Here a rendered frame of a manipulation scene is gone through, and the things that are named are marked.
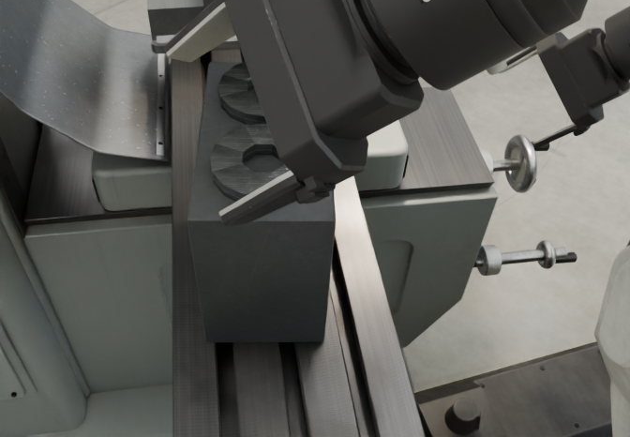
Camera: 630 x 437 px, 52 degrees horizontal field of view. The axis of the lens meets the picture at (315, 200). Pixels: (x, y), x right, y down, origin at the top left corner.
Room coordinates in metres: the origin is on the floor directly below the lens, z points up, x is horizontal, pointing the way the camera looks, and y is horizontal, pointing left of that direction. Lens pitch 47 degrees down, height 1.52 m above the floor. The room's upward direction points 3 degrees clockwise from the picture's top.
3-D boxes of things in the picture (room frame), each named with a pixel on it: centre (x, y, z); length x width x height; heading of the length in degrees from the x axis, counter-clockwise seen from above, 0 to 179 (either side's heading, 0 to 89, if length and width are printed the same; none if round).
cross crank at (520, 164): (0.96, -0.37, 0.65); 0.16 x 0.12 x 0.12; 101
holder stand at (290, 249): (0.45, 0.05, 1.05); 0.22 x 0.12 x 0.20; 4
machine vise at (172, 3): (0.94, 0.11, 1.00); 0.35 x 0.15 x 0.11; 103
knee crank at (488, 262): (0.82, -0.43, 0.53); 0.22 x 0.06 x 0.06; 101
